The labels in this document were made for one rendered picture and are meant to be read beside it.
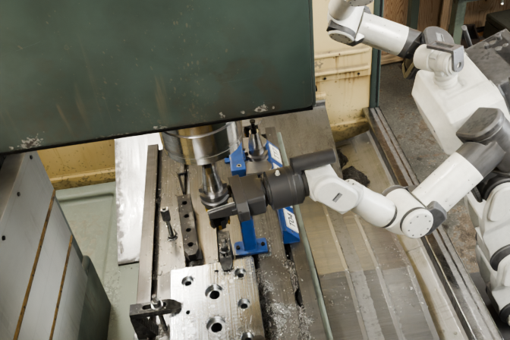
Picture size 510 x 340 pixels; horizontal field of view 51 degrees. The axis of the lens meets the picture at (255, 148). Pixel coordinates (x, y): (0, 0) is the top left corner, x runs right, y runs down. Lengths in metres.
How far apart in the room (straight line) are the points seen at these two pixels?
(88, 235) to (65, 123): 1.44
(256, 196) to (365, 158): 1.22
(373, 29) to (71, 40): 1.02
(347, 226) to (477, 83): 0.71
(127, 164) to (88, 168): 0.26
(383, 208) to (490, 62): 0.51
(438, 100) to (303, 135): 0.84
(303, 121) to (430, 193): 1.01
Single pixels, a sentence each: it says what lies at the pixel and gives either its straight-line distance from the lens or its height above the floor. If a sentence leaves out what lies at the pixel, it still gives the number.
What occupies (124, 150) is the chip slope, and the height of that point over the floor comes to 0.82.
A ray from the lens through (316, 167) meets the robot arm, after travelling 1.17.
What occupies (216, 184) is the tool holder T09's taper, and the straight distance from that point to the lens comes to 1.12.
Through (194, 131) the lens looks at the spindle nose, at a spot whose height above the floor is 1.59.
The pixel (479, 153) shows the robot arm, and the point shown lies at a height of 1.31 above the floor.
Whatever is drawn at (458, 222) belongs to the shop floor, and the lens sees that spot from 3.02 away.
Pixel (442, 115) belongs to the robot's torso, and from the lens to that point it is 1.46.
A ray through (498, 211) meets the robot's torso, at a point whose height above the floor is 0.90.
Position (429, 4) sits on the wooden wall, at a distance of 4.19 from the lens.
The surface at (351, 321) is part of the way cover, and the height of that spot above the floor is 0.76.
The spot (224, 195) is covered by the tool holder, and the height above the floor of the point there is 1.38.
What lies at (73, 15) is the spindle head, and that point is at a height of 1.85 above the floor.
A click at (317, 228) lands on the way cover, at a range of 1.90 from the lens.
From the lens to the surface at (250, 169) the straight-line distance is 1.43.
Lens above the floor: 2.14
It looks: 38 degrees down
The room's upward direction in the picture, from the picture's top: 7 degrees counter-clockwise
